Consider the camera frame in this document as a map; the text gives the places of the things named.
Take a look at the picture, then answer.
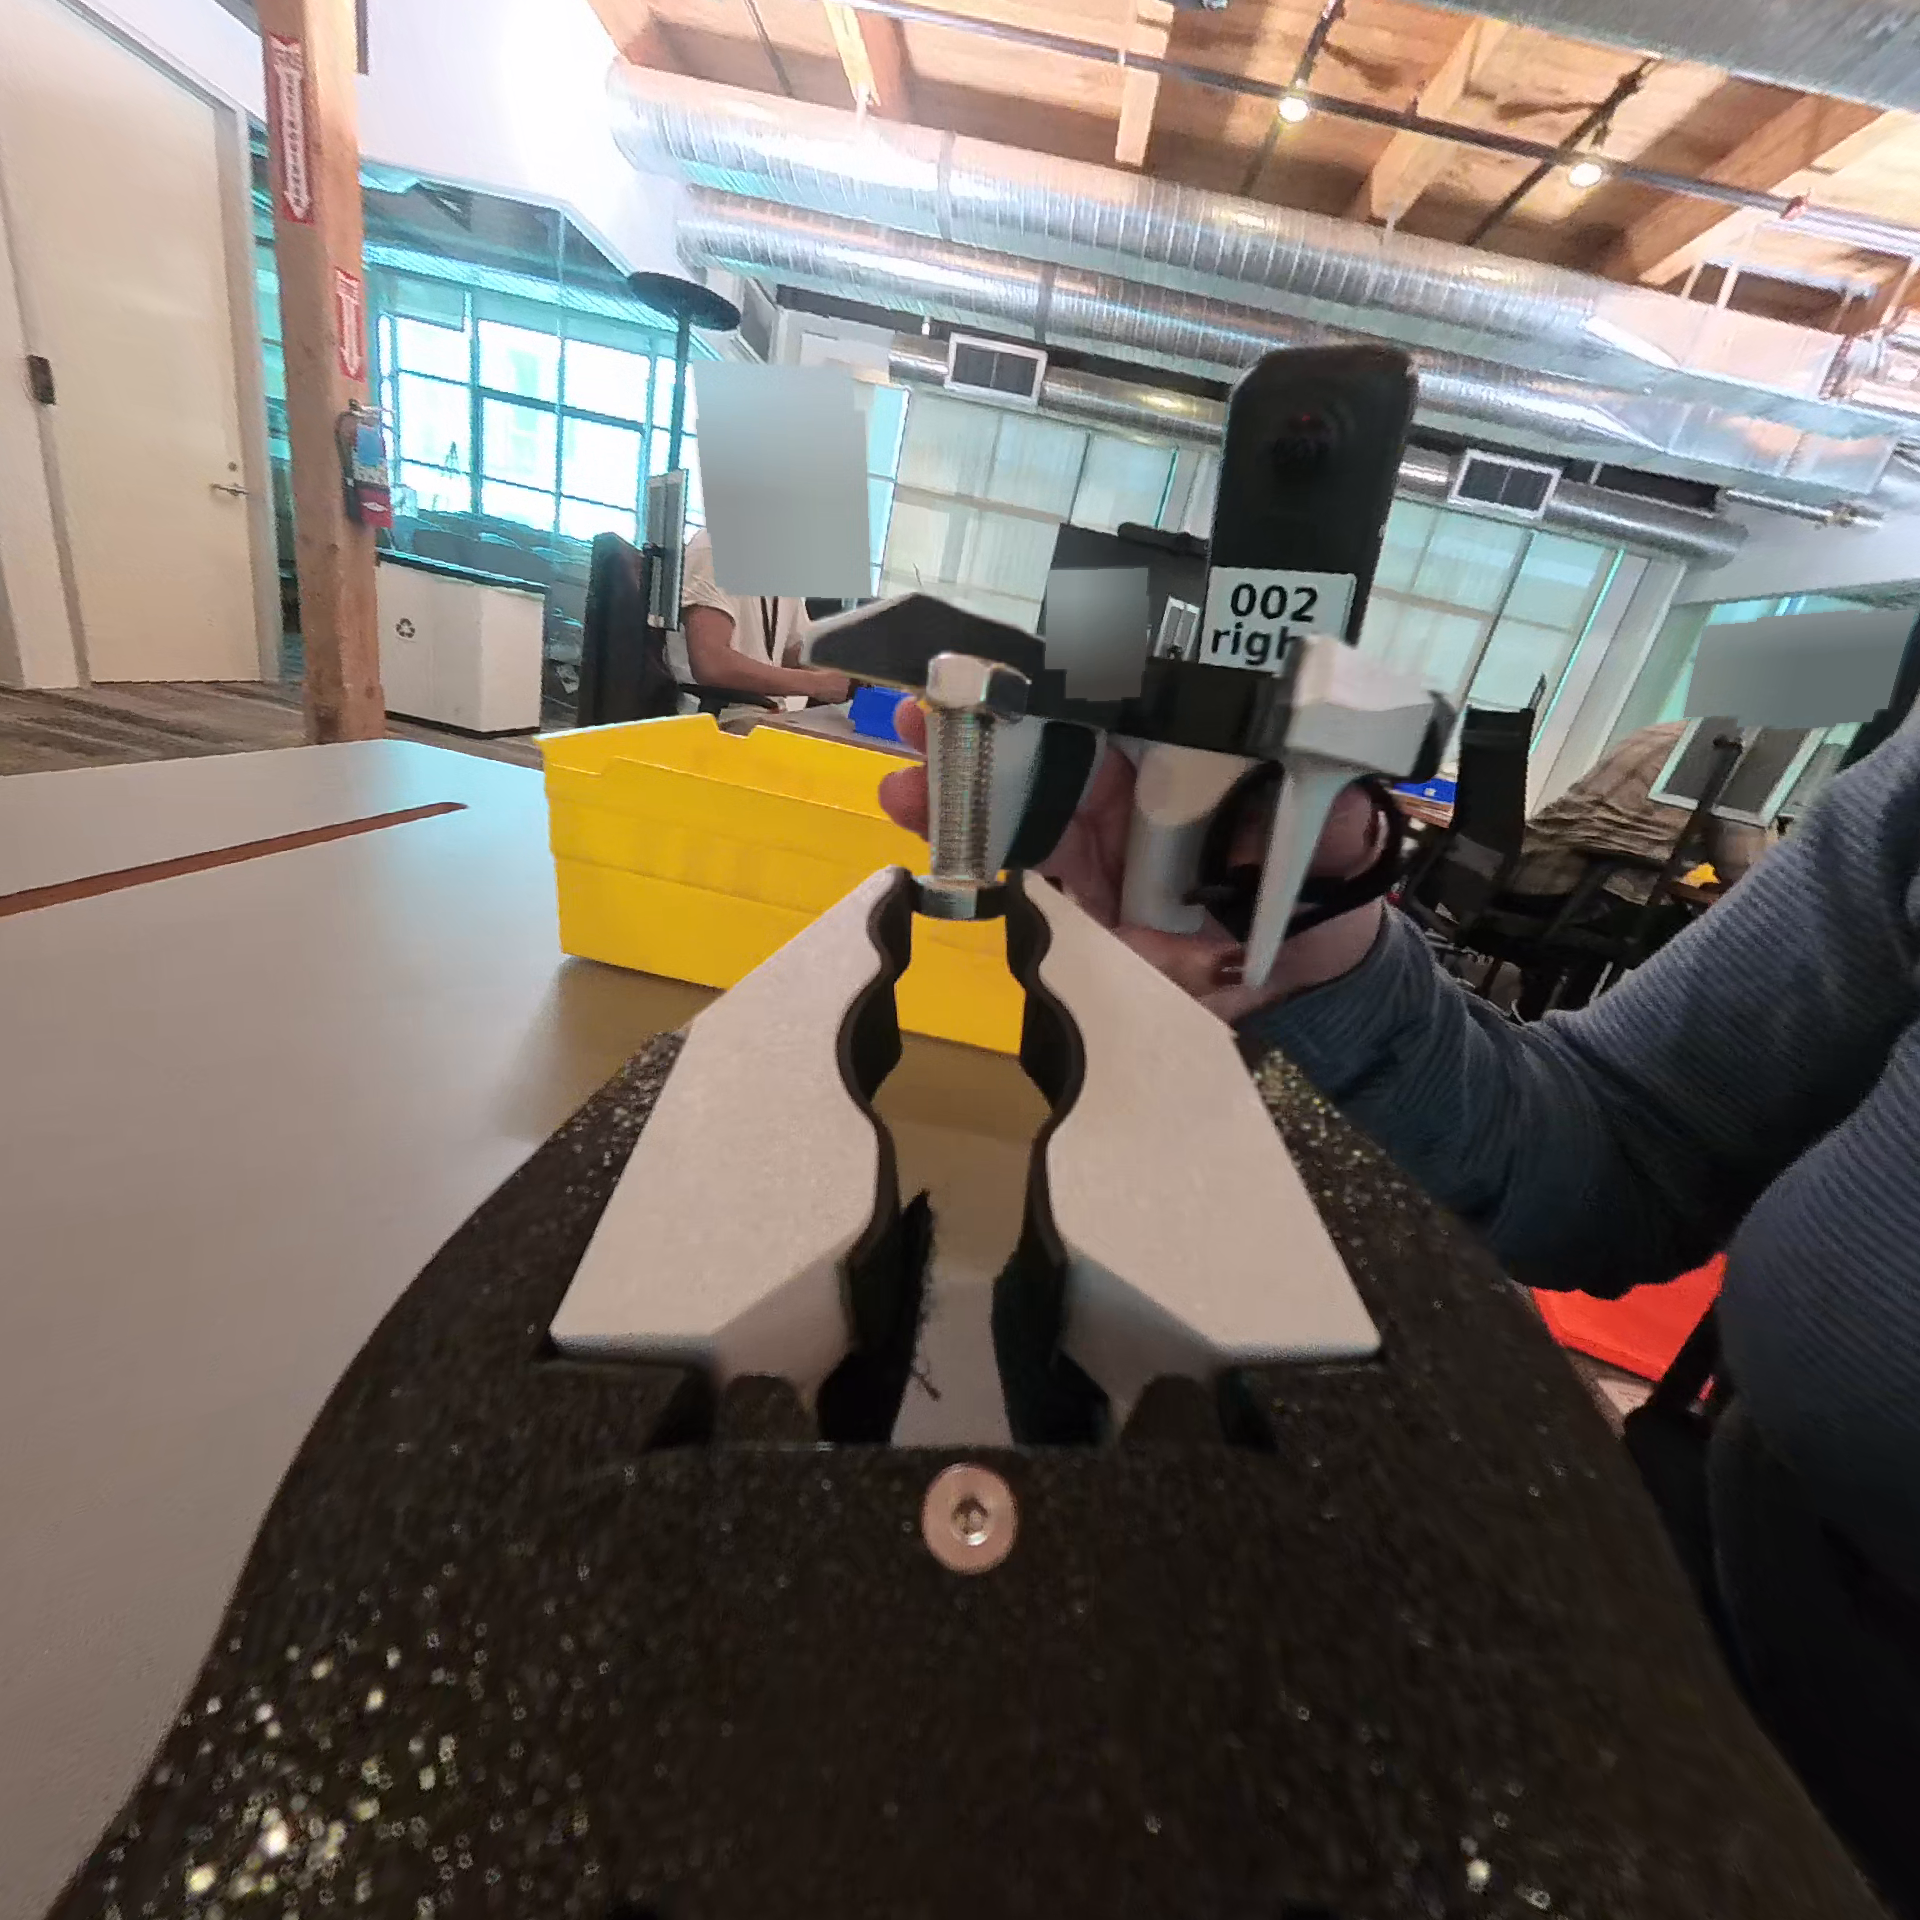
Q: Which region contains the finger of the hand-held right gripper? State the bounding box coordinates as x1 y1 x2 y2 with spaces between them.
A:
795 590 1097 876
1241 633 1453 989

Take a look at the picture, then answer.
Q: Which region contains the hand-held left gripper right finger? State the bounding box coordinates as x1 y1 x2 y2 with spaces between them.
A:
990 863 1386 1445

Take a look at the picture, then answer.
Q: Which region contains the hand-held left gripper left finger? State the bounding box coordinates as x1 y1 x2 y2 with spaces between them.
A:
548 863 939 1427

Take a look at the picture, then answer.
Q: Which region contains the steel hex bolt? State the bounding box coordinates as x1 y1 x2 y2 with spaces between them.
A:
920 653 1037 889

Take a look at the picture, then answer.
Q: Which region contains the yellow plastic bin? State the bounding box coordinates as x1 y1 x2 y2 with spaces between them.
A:
534 710 902 827
550 801 889 902
558 862 1037 1055

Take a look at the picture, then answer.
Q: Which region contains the person's right forearm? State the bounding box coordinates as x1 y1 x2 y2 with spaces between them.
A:
1236 719 1920 1307

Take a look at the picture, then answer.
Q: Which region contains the person's right hand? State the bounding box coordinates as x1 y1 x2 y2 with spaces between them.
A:
874 702 1397 1029

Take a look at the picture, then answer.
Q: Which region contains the black office chair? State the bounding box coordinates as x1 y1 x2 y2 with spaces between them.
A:
576 532 699 728
1443 681 1549 963

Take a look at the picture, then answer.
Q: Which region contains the white air vent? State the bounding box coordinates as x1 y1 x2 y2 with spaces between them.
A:
944 333 1048 407
1450 451 1562 518

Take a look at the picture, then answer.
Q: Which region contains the brown fabric heap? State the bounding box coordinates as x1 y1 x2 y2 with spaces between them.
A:
1530 719 1712 873

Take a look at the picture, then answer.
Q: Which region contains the black floor lamp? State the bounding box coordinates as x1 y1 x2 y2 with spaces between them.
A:
626 270 740 505

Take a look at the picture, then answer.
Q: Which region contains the white recycling cabinet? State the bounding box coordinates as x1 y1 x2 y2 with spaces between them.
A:
374 555 544 733

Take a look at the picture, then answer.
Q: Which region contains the orange plastic object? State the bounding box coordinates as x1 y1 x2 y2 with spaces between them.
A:
1530 1253 1730 1383

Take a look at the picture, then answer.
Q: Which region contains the person's torso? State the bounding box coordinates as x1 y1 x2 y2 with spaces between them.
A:
1627 1246 1920 1920

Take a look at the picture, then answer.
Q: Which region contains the long red sign strip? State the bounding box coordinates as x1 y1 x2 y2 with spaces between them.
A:
264 37 317 227

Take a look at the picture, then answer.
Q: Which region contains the white door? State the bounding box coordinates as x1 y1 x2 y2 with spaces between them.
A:
0 239 77 692
0 46 283 687

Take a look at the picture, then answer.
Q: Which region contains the silver air duct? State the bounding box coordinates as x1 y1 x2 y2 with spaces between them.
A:
674 188 1749 557
609 60 1920 453

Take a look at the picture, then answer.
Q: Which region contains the wooden post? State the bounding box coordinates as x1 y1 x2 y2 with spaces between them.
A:
257 0 389 745

